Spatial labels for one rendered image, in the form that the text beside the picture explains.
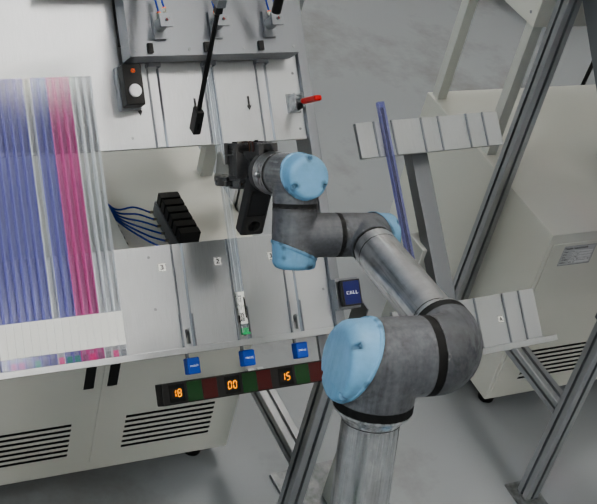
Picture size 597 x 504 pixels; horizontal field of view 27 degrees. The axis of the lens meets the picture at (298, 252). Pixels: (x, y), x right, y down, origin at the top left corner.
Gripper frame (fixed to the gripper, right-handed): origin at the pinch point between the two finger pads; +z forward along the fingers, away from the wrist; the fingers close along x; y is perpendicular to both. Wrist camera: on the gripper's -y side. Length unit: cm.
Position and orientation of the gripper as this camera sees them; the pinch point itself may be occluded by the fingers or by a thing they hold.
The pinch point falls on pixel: (224, 179)
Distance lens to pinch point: 235.3
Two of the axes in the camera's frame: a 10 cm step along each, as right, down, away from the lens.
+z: -4.5, -1.0, 8.9
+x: -8.9, 0.9, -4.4
